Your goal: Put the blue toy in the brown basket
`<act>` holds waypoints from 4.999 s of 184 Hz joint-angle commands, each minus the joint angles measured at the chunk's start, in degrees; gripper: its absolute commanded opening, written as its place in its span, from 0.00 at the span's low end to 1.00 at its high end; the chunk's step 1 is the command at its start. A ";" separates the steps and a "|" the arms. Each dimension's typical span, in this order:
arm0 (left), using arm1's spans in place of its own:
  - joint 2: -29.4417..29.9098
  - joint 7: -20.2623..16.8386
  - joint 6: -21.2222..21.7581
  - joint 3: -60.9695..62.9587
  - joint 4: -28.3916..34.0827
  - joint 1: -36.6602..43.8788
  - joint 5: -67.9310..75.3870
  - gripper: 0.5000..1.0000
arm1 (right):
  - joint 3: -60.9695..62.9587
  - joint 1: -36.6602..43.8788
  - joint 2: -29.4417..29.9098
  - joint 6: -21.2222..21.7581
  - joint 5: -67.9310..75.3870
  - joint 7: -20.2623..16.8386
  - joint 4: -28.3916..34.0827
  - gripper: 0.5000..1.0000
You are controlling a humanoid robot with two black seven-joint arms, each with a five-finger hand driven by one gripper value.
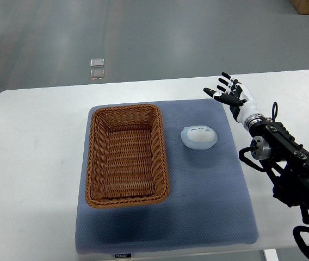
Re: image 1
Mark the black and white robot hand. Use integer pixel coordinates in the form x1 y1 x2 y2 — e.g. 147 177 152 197
203 72 259 124

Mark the blue plush toy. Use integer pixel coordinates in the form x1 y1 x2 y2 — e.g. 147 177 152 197
181 125 218 150

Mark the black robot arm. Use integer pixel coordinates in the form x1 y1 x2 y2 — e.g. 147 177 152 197
239 103 309 225

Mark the brown wicker basket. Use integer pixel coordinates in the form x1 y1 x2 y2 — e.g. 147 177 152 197
85 104 170 208

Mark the blue foam mat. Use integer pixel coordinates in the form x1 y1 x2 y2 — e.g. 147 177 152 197
75 99 258 254

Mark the white table leg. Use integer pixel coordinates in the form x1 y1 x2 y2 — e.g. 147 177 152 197
263 248 279 261

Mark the lower floor marker plate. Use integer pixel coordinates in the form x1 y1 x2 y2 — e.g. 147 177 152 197
90 69 104 80

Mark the floor marker plate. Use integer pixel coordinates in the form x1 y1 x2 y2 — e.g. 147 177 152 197
90 58 104 68
90 69 104 80

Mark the upper floor marker plate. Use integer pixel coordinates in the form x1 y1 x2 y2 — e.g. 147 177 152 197
90 58 104 68

